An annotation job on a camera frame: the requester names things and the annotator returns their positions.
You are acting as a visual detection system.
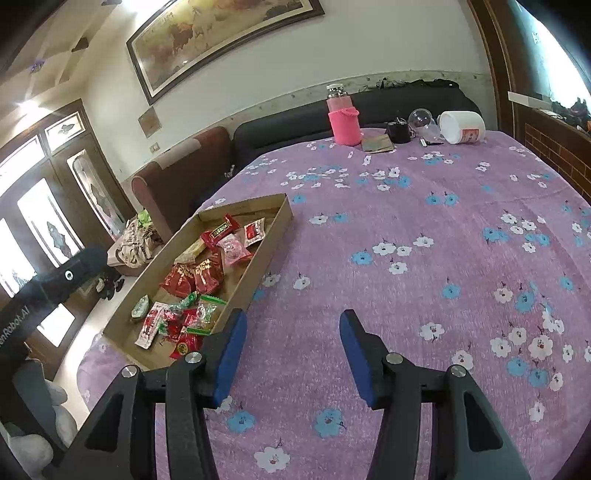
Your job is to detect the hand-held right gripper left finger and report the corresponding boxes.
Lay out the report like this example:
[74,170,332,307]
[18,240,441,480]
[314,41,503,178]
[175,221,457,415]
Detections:
[44,308,249,480]

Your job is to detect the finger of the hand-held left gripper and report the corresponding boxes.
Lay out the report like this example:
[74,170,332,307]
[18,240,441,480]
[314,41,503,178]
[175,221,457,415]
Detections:
[27,246,110,306]

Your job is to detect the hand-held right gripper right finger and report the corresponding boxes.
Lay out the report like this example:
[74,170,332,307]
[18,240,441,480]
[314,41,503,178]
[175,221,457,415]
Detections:
[339,309,533,480]

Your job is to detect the plain red snack packet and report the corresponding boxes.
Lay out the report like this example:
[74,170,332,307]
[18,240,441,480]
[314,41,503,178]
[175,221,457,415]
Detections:
[159,318,185,342]
[169,328,206,361]

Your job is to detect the green candy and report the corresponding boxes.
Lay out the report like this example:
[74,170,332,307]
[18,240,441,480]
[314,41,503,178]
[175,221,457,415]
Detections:
[187,295,228,335]
[167,292,200,319]

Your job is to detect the green and white snack packet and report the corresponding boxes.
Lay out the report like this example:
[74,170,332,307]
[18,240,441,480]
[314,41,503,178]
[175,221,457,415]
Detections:
[130,295,153,320]

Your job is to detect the shallow cardboard box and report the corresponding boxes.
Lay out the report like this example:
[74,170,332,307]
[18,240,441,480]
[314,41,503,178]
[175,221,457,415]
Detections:
[102,193,294,373]

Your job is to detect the white and red snack packet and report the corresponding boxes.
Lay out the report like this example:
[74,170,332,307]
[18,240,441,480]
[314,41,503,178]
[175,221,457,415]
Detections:
[135,302,170,350]

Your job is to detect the red and gold snack packet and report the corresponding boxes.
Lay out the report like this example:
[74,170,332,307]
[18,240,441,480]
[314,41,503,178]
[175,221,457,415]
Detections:
[160,263,197,298]
[193,255,225,295]

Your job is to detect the pink and white snack packet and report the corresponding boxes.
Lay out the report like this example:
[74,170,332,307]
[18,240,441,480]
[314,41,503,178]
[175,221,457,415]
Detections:
[217,234,254,267]

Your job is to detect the pale snack packet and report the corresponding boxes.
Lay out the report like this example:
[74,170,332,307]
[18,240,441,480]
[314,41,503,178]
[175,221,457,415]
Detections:
[174,240,208,265]

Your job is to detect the red snack packet white edges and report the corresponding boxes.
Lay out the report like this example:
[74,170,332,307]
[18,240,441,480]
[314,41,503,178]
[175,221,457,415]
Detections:
[242,217,267,248]

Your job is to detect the long red snack packet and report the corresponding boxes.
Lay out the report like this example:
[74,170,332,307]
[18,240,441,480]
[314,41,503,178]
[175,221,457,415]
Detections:
[203,214,242,247]

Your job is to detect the person's left hand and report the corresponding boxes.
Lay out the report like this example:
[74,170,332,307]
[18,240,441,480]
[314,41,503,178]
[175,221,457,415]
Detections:
[0,381,78,480]

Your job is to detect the pair of dark shoes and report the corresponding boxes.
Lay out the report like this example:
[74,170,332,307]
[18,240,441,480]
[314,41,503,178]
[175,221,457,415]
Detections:
[94,274,126,302]

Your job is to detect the wooden door with glass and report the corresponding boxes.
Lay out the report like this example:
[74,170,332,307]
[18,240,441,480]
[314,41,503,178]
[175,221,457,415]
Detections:
[0,98,136,354]

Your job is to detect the patterned bag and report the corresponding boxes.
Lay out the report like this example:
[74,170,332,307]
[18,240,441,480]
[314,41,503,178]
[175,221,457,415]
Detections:
[115,209,165,269]

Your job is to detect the purple floral tablecloth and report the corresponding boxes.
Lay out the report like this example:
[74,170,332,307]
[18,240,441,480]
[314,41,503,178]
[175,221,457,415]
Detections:
[76,129,591,480]

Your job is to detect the brown armchair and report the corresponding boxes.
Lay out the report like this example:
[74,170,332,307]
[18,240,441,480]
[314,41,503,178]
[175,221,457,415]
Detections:
[131,126,234,241]

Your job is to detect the black charger block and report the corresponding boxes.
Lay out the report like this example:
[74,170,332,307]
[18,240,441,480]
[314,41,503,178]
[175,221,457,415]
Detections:
[386,119,412,144]

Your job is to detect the black sofa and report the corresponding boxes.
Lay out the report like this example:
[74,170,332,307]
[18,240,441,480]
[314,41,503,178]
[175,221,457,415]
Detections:
[233,79,484,177]

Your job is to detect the pink sleeved water bottle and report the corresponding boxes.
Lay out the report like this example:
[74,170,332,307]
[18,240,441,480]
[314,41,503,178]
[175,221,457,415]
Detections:
[326,82,362,147]

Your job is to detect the clear plastic jar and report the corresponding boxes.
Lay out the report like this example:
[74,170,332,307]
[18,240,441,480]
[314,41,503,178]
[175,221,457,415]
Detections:
[408,108,445,145]

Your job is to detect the white plastic tub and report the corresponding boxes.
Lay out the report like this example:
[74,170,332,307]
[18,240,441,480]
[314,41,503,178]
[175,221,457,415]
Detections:
[436,110,487,145]

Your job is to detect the framed landscape painting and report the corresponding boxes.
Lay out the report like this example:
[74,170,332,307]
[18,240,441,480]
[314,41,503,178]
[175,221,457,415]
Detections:
[126,0,326,106]

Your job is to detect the dark cloth on sofa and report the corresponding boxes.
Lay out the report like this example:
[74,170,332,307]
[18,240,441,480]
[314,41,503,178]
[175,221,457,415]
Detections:
[374,78,461,90]

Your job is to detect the white box on sill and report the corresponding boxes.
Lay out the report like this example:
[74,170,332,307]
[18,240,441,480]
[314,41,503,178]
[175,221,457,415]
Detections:
[507,91,553,110]

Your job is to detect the small wall plaque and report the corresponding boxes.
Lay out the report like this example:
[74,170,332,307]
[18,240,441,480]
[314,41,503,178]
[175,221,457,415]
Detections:
[137,106,162,138]

